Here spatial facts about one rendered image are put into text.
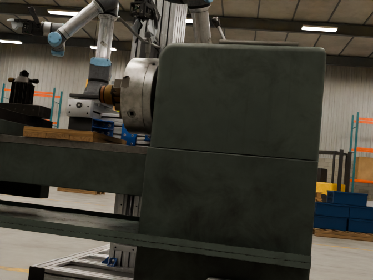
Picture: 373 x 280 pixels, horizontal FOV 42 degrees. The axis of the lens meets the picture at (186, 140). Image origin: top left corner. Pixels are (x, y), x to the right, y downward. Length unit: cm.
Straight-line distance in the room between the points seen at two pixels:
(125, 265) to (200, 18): 142
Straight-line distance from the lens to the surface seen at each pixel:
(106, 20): 299
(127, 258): 283
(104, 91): 204
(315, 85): 170
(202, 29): 249
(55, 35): 284
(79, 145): 191
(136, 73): 189
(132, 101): 186
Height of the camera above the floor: 77
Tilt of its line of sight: 4 degrees up
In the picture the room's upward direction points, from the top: 6 degrees clockwise
